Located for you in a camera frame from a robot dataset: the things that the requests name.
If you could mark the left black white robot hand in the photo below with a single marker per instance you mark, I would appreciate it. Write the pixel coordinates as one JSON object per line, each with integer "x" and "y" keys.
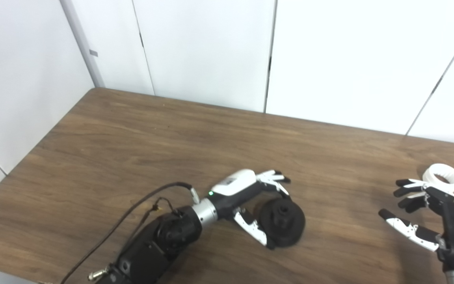
{"x": 235, "y": 187}

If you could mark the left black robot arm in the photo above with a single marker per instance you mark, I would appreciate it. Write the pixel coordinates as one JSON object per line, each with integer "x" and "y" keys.
{"x": 160, "y": 240}

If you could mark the round black plastic part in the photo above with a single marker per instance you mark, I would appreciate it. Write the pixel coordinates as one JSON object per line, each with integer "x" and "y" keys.
{"x": 286, "y": 230}

